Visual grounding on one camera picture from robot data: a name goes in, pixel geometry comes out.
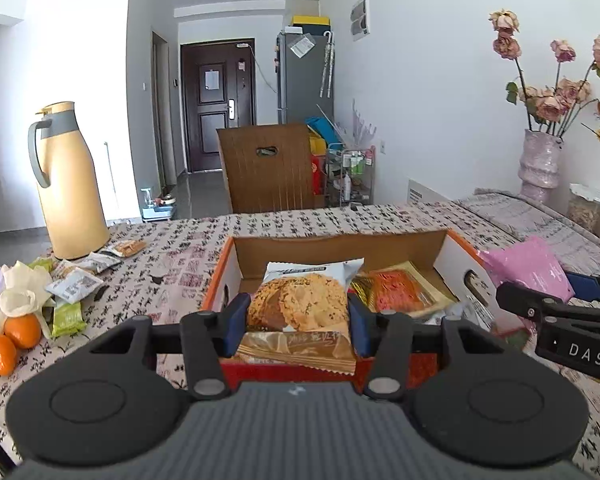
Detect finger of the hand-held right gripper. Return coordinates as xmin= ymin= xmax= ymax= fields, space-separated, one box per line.
xmin=496 ymin=282 xmax=600 ymax=323
xmin=564 ymin=271 xmax=600 ymax=306

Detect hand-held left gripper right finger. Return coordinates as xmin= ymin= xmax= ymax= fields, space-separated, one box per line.
xmin=347 ymin=292 xmax=511 ymax=402

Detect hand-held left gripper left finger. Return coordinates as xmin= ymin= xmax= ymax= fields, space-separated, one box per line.
xmin=82 ymin=292 xmax=252 ymax=402

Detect pink snack packet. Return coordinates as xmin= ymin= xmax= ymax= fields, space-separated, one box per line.
xmin=480 ymin=236 xmax=576 ymax=306

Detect gold brown snack packet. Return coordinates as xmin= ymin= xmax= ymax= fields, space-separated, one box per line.
xmin=234 ymin=330 xmax=358 ymax=375

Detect round cookie packet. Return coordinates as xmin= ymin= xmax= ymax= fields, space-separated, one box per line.
xmin=246 ymin=258 xmax=365 ymax=333

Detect red cardboard box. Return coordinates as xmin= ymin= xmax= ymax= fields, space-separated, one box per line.
xmin=200 ymin=229 xmax=536 ymax=386

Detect snacks inside box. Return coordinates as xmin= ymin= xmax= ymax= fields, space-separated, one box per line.
xmin=352 ymin=261 xmax=458 ymax=318

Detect glass jar with cereal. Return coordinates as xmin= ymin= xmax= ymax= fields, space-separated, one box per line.
xmin=566 ymin=183 xmax=600 ymax=233

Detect grey folded cloth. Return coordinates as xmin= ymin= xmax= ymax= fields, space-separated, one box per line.
xmin=460 ymin=189 xmax=600 ymax=271

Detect pink ceramic vase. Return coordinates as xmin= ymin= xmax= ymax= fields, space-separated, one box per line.
xmin=517 ymin=129 xmax=565 ymax=203

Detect small cracker packet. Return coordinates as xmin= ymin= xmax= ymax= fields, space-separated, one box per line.
xmin=105 ymin=240 xmax=147 ymax=258

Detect wooden chair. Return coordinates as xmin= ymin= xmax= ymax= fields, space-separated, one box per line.
xmin=216 ymin=123 xmax=327 ymax=215

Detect metal trolley rack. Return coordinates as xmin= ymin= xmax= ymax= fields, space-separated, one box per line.
xmin=326 ymin=145 xmax=376 ymax=207

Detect dark white sachet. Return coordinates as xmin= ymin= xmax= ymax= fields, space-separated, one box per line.
xmin=75 ymin=252 xmax=122 ymax=273

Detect white panel with label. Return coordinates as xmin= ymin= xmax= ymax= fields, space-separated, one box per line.
xmin=407 ymin=178 xmax=461 ymax=206

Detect red gift box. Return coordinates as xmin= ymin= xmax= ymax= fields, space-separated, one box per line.
xmin=310 ymin=155 xmax=327 ymax=196

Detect dried pink rose bouquet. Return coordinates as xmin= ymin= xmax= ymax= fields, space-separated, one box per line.
xmin=489 ymin=9 xmax=600 ymax=138

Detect white thin pole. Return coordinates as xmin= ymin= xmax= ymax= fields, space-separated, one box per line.
xmin=104 ymin=141 xmax=118 ymax=221

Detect dark brown entrance door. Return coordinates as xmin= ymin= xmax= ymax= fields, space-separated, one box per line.
xmin=180 ymin=38 xmax=257 ymax=174

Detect pale dried branch bundle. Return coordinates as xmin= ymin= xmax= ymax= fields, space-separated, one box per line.
xmin=350 ymin=100 xmax=378 ymax=148

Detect blue plastic dustpan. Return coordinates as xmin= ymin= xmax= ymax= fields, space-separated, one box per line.
xmin=306 ymin=116 xmax=341 ymax=143

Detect yellow thermos jug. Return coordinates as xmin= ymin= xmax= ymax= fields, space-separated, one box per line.
xmin=28 ymin=101 xmax=112 ymax=261

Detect orange fruit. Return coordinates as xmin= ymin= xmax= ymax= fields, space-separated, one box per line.
xmin=0 ymin=334 xmax=18 ymax=377
xmin=4 ymin=313 xmax=42 ymax=350

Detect grey interior door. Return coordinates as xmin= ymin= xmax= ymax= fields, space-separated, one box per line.
xmin=151 ymin=31 xmax=178 ymax=188

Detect grey refrigerator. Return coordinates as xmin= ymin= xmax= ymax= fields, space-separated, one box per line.
xmin=277 ymin=30 xmax=335 ymax=126

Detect clear document bag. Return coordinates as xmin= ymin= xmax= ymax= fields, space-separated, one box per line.
xmin=289 ymin=35 xmax=315 ymax=58

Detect white electric panel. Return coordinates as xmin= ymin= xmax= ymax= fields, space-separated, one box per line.
xmin=350 ymin=0 xmax=371 ymax=42

